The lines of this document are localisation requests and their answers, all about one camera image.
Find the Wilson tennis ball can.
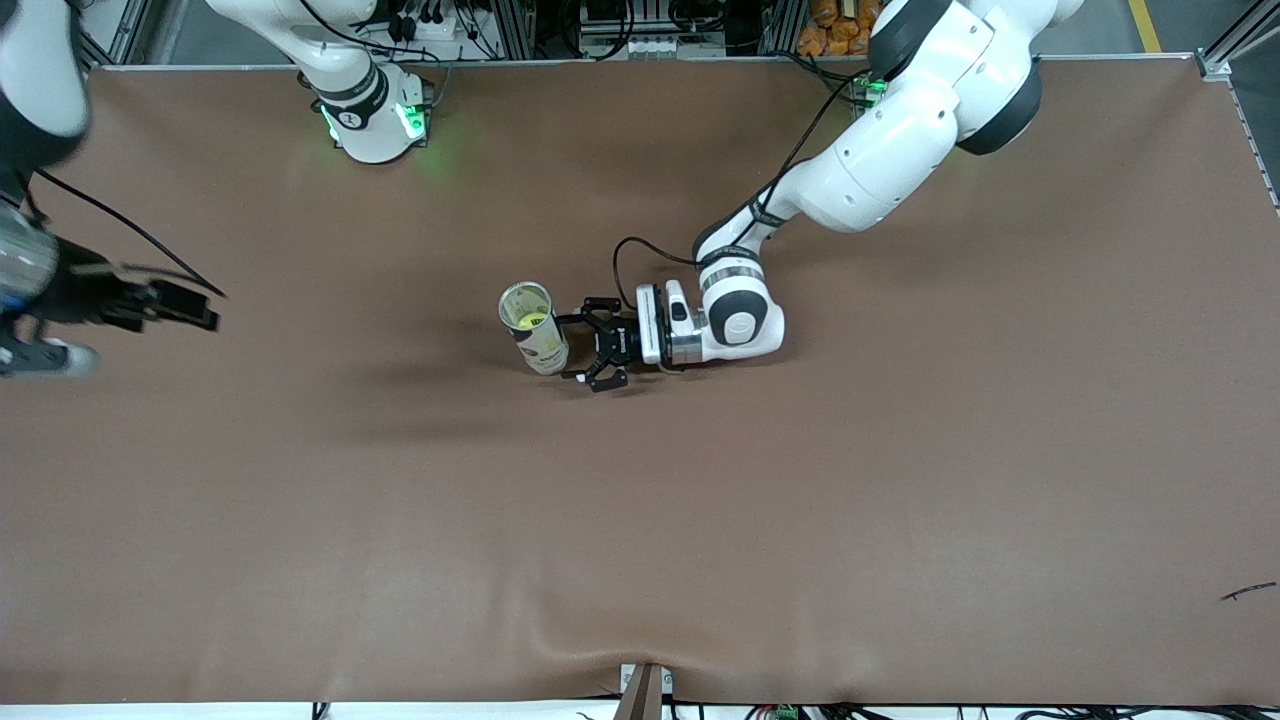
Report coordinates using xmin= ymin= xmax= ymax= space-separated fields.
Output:
xmin=498 ymin=281 xmax=571 ymax=376

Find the brown table mat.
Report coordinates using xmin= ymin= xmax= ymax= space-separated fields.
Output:
xmin=0 ymin=55 xmax=1280 ymax=706

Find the white power strip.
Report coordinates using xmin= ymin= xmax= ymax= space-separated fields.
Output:
xmin=622 ymin=35 xmax=701 ymax=59

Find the orange bag pile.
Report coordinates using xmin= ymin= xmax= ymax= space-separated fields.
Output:
xmin=797 ymin=0 xmax=886 ymax=57

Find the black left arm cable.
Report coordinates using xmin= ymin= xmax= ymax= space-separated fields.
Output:
xmin=611 ymin=75 xmax=863 ymax=313

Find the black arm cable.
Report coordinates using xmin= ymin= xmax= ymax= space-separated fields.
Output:
xmin=611 ymin=75 xmax=863 ymax=313
xmin=35 ymin=168 xmax=227 ymax=299

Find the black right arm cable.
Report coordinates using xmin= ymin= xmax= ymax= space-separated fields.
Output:
xmin=35 ymin=168 xmax=227 ymax=299

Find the aluminium frame corner rail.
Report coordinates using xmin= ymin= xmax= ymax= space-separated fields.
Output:
xmin=1198 ymin=0 xmax=1280 ymax=211
xmin=78 ymin=0 xmax=153 ymax=73

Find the aluminium frame post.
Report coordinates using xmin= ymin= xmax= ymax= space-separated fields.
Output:
xmin=495 ymin=0 xmax=536 ymax=61
xmin=760 ymin=0 xmax=801 ymax=57

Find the brown camera mount bracket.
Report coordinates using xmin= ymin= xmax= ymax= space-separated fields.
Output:
xmin=615 ymin=662 xmax=673 ymax=720

